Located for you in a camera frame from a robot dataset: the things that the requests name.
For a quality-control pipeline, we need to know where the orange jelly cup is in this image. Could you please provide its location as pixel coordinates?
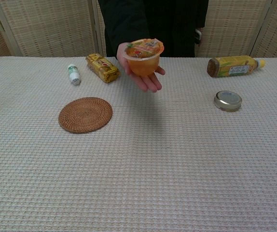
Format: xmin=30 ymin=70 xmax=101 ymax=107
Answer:
xmin=124 ymin=38 xmax=165 ymax=77

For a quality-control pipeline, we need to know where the round woven rattan coaster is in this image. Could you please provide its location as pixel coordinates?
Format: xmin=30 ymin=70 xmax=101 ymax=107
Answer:
xmin=58 ymin=97 xmax=113 ymax=134

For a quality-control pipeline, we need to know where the woven white tablecloth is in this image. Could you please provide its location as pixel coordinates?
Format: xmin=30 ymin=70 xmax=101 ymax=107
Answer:
xmin=0 ymin=56 xmax=277 ymax=232

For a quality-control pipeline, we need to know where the person in black clothes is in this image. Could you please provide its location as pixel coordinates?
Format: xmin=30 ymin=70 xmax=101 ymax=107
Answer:
xmin=97 ymin=0 xmax=209 ymax=58

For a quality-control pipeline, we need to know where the woven folding screen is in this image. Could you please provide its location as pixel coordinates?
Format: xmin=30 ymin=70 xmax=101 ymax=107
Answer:
xmin=0 ymin=0 xmax=277 ymax=58

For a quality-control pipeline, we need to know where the yellow label tea bottle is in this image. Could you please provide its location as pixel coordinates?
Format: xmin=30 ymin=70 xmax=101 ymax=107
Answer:
xmin=207 ymin=56 xmax=267 ymax=78

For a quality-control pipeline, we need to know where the person's bare hand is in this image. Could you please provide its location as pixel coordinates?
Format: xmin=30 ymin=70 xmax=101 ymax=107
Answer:
xmin=116 ymin=43 xmax=166 ymax=93

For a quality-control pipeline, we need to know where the small white green bottle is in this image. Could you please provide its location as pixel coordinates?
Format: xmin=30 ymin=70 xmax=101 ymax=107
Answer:
xmin=67 ymin=63 xmax=82 ymax=86

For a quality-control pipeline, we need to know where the person's hand holding phone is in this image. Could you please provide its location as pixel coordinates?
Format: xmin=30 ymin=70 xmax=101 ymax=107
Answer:
xmin=194 ymin=27 xmax=205 ymax=48

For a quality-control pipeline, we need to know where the gold foil snack package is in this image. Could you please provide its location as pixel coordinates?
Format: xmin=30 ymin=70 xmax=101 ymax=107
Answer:
xmin=84 ymin=53 xmax=120 ymax=84

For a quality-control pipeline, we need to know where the round metal tin can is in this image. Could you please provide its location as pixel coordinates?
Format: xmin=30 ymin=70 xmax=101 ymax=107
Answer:
xmin=213 ymin=90 xmax=243 ymax=113

